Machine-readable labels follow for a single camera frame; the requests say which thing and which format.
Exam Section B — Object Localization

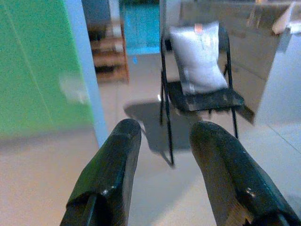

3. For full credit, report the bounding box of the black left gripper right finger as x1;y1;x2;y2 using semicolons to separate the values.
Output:
189;121;301;226

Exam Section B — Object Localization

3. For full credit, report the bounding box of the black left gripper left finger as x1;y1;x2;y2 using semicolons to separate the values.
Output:
60;118;142;226

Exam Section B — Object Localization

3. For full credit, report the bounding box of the black folding chair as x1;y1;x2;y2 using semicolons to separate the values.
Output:
159;24;256;167

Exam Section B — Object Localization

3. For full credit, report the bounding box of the brown wooden shelf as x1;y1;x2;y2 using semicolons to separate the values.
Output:
87;20;130;83

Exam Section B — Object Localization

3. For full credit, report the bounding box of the white pillow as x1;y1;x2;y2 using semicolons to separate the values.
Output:
169;21;229;95

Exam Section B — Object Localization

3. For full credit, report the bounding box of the teal blue panel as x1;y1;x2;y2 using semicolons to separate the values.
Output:
119;0;161;56

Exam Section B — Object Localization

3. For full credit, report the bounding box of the white board frame post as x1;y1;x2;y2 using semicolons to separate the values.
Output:
63;0;109;148

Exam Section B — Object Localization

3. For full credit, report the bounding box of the green wall board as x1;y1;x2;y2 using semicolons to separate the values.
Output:
0;0;95;140

